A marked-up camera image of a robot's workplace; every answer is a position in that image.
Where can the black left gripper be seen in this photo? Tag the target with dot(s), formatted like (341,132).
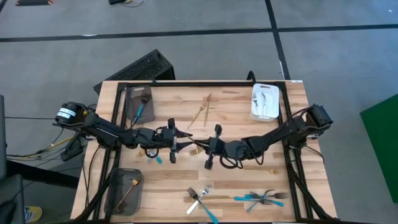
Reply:
(158,137)

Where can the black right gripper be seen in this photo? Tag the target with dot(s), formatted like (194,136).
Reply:
(227,149)

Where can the gold fork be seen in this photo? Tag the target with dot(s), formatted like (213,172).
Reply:
(141,153)
(207,113)
(196,117)
(193,139)
(220,197)
(261,169)
(196,152)
(126,195)

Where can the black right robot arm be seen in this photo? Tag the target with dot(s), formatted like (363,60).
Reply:
(280,133)

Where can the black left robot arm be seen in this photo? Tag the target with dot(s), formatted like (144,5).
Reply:
(105,132)

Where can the gray translucent plastic bin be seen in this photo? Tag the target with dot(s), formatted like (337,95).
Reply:
(149,112)
(136,205)

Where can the white plastic bin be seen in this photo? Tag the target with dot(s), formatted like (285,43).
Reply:
(273,102)

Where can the black perforated box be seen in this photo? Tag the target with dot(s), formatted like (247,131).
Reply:
(140,68)

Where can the black floor beam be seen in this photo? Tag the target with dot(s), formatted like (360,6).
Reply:
(43,175)

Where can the yellow blue bag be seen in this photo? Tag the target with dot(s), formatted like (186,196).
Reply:
(33,214)

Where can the green panel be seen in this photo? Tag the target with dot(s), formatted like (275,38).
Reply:
(382,140)

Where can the black orange floor object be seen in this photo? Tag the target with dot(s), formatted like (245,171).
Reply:
(32,2)

